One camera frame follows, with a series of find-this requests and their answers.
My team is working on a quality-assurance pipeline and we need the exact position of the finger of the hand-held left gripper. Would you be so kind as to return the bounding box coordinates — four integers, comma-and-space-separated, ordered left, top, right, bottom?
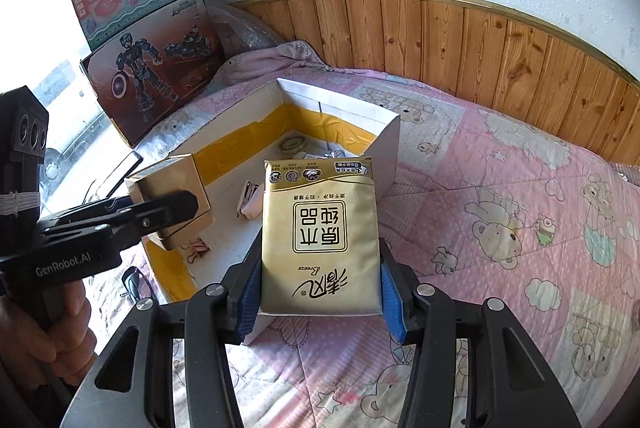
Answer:
37, 197, 136, 229
102, 189, 200, 255

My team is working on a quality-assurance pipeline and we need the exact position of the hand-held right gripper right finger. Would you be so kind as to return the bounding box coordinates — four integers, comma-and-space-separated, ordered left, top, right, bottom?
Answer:
377, 238, 583, 428

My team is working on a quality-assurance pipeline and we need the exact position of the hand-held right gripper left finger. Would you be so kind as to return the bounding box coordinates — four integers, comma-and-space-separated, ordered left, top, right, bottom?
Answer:
57, 248, 263, 428

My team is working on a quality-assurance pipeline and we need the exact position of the brown small carton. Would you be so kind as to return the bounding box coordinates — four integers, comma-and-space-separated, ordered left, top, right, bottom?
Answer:
124, 154, 216, 253

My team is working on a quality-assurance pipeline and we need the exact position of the gold tissue pack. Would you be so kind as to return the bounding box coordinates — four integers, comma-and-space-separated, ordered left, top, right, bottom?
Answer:
259, 155, 385, 319

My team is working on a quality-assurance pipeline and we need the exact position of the white cardboard box yellow tape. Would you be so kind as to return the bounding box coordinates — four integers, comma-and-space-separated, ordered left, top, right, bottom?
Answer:
142, 78, 401, 349

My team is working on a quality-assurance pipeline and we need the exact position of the person's left hand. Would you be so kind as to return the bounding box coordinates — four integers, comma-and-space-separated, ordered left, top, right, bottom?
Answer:
0, 275, 98, 389

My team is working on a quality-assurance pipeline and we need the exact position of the black smartphone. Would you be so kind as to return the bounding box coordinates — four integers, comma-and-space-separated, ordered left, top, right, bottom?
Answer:
85, 150, 143, 209

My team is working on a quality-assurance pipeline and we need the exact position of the pink binder clip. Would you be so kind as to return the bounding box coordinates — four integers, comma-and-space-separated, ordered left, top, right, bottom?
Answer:
180, 238, 211, 259

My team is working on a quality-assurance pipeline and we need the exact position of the small black silver object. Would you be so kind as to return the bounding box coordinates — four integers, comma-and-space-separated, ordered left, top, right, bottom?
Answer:
120, 265, 156, 303

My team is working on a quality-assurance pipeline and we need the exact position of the dark red robot toy box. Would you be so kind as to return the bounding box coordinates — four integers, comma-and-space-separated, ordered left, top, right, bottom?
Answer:
80, 0, 226, 147

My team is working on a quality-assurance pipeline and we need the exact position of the pink bear printed blanket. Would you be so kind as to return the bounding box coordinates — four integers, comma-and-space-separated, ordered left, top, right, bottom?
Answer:
135, 40, 640, 428

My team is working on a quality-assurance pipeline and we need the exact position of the clear bubble wrap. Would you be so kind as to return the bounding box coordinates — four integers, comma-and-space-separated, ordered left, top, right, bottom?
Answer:
210, 5, 286, 58

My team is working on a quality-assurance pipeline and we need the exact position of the clear plastic bag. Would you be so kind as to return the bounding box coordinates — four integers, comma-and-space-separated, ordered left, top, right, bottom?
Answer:
612, 160, 640, 186

